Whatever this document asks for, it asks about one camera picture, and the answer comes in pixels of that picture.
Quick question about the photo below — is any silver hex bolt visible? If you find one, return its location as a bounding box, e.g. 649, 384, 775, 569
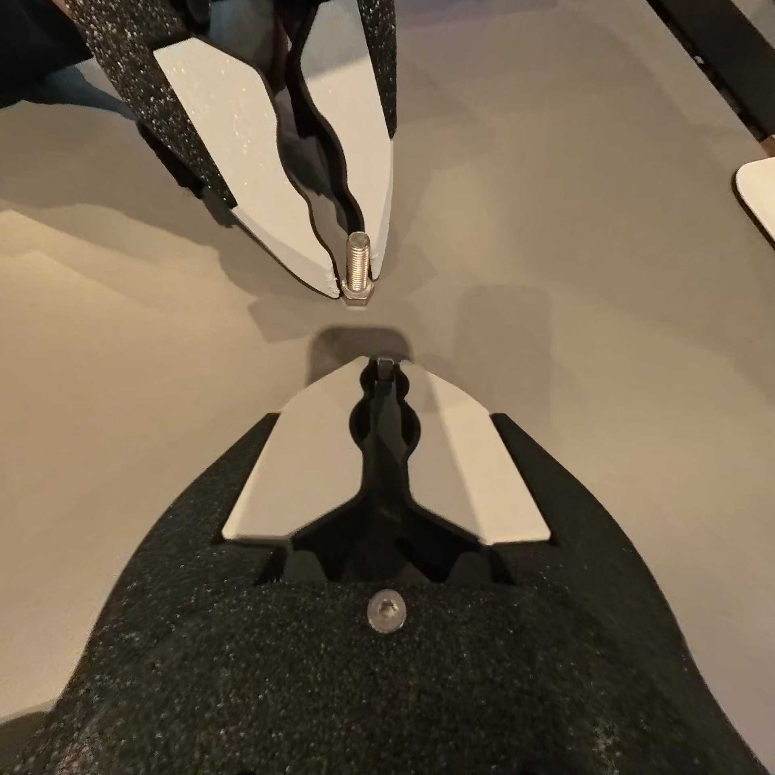
339, 231, 379, 308

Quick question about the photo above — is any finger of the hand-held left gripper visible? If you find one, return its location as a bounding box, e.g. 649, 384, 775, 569
151, 36, 340, 300
289, 9, 396, 279

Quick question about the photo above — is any white-based sign stand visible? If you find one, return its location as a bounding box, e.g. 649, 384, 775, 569
731, 159, 775, 250

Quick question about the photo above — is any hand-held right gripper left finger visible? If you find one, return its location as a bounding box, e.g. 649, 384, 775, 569
222, 356, 373, 541

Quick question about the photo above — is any person's left forearm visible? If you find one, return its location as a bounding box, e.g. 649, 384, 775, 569
0, 0, 98, 107

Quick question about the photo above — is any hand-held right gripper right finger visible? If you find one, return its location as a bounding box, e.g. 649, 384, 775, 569
394, 360, 553, 546

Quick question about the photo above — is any black desk cable cover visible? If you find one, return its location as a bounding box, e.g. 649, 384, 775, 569
647, 0, 775, 141

